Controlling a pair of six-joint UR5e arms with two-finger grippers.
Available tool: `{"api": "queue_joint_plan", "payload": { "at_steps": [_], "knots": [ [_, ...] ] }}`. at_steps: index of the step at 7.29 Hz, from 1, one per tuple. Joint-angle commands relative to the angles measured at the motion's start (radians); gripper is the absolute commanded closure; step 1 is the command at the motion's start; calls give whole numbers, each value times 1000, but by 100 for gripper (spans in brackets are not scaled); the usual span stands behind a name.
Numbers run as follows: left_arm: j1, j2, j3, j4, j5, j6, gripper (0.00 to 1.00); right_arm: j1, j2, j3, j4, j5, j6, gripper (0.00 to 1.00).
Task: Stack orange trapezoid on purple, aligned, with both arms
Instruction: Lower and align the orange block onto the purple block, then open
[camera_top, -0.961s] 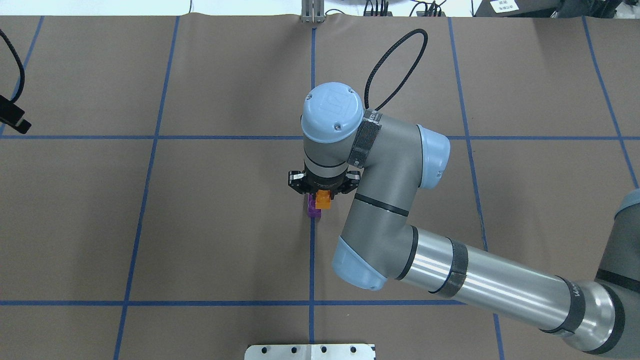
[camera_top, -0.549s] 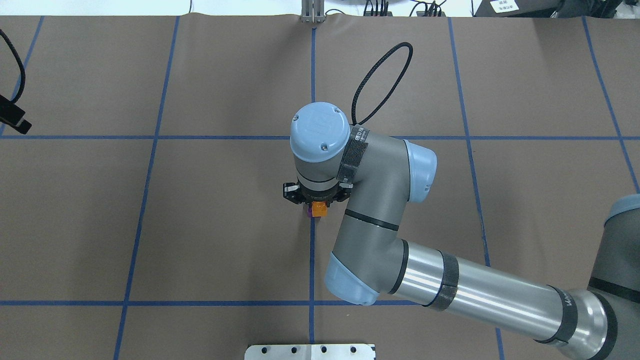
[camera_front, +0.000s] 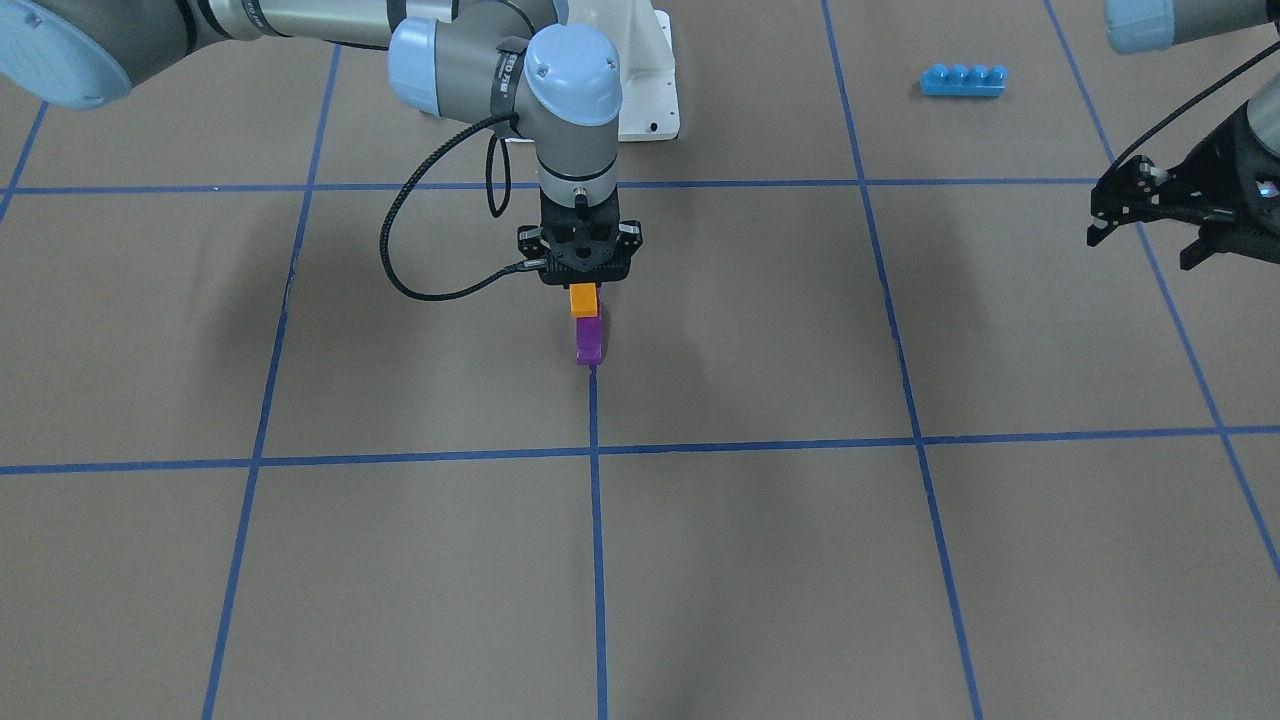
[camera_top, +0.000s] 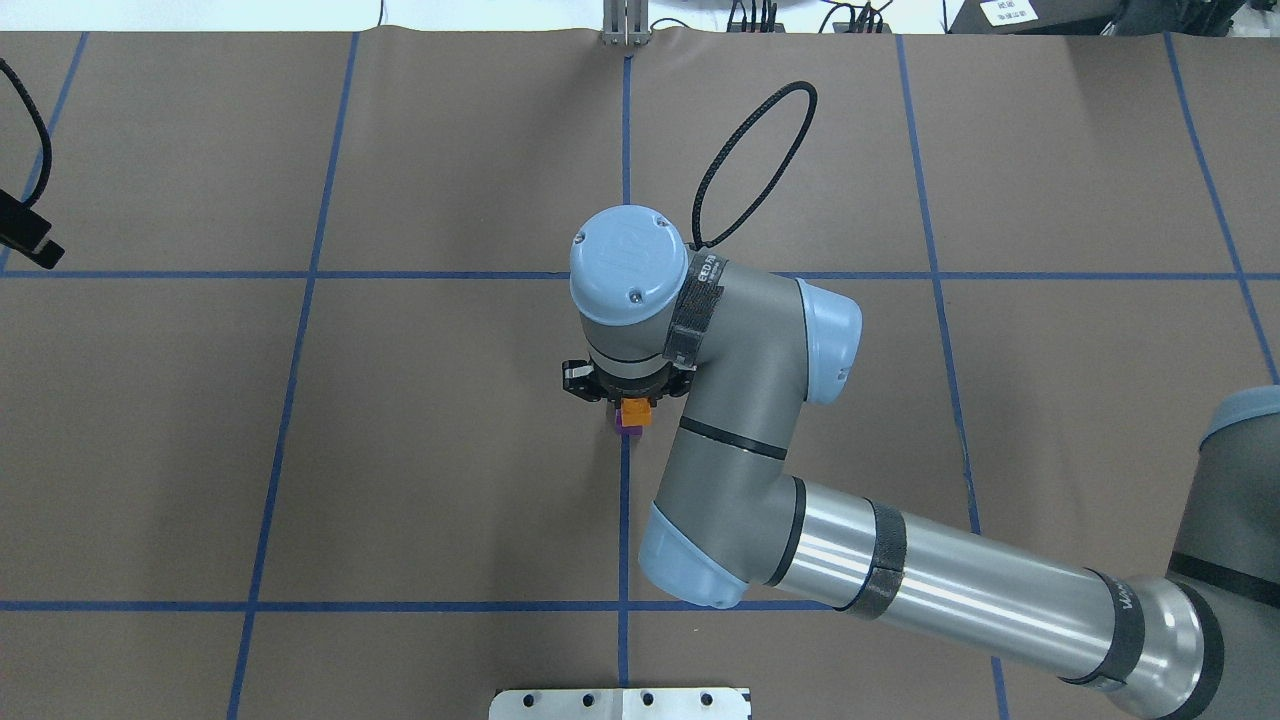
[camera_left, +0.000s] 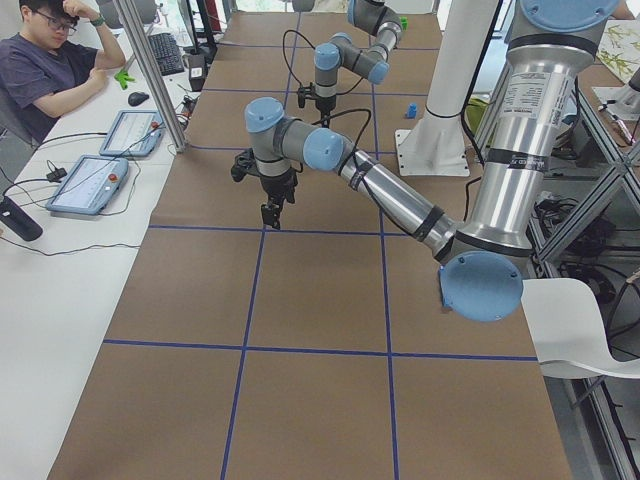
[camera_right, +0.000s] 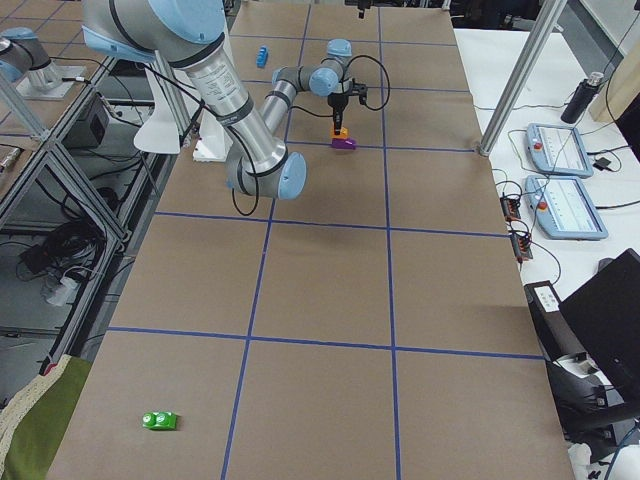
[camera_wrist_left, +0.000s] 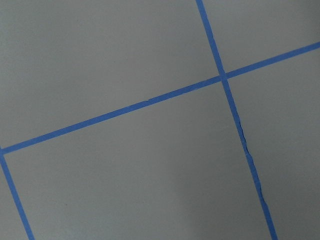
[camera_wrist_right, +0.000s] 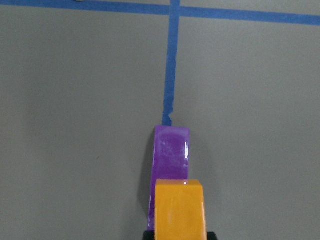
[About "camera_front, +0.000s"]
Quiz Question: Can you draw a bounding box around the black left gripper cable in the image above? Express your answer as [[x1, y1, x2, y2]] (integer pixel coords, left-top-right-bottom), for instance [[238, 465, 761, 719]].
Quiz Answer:
[[1110, 40, 1280, 176]]

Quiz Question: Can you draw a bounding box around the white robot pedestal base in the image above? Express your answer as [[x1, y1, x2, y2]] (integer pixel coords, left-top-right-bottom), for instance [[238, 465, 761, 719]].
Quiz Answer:
[[567, 1, 681, 143]]

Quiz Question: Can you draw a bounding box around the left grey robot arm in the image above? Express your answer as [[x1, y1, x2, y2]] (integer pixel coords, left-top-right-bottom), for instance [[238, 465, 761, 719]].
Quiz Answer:
[[1085, 1, 1279, 272]]

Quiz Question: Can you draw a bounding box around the long blue studded block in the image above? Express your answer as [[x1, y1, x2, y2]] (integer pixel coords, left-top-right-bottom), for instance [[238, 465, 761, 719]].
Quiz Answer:
[[919, 63, 1009, 97]]

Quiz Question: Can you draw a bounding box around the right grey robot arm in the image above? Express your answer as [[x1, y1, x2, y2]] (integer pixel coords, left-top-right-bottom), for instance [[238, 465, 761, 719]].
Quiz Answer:
[[3, 1, 643, 302]]

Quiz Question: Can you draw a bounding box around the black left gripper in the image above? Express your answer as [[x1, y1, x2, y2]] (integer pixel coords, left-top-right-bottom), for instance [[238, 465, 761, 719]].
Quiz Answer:
[[1087, 105, 1279, 272]]

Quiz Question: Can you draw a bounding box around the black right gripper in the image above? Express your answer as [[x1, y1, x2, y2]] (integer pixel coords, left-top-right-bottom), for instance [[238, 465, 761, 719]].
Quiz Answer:
[[517, 193, 644, 287]]

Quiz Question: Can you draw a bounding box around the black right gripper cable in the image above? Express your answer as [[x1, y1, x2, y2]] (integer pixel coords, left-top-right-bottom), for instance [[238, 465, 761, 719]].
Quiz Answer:
[[379, 113, 549, 302]]

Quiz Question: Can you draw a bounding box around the purple trapezoid block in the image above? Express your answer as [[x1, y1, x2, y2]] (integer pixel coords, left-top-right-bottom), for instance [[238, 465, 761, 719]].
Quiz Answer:
[[573, 310, 605, 366]]

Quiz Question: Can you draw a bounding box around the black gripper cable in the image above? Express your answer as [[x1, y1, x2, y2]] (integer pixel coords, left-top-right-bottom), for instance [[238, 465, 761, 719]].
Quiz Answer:
[[379, 113, 549, 302], [1110, 40, 1280, 176]]

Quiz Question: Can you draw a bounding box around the orange trapezoid block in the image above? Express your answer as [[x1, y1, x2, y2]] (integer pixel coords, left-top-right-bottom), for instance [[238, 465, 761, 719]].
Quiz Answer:
[[568, 283, 600, 320]]

